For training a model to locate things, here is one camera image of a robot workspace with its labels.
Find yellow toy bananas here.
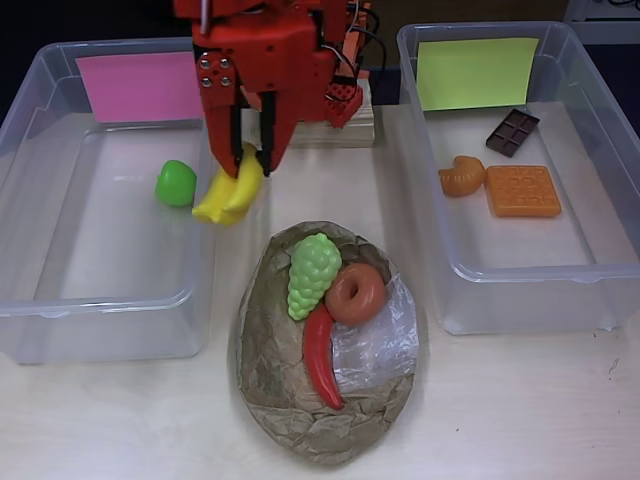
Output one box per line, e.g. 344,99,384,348
192,142,265,227

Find green toy apple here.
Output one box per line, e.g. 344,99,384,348
153,159,198,207

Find light green toy grapes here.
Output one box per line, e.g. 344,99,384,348
287,233,344,322

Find orange toy croissant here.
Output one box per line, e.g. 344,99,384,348
438,155,487,199

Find brown toy chocolate bar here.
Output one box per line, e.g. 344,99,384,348
484,108,542,160

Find orange toy waffle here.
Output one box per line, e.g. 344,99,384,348
485,164,562,219

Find pink paper label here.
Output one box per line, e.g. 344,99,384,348
74,51,206,124

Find clear plastic bin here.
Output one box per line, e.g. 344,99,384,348
396,20,640,336
0,35,221,365

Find yellow-green paper label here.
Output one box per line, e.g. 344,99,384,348
417,37,541,111

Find wooden base block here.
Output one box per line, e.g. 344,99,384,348
289,79,376,150

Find brown-orange toy donut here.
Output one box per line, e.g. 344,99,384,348
325,263,390,326

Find red toy chili pepper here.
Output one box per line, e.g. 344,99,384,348
303,305,346,412

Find clear plastic wrap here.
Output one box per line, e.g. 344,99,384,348
329,274,419,396

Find crumpled brown paper bag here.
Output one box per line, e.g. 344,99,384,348
228,220,430,469

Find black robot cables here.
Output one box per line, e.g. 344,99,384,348
349,24,390,84

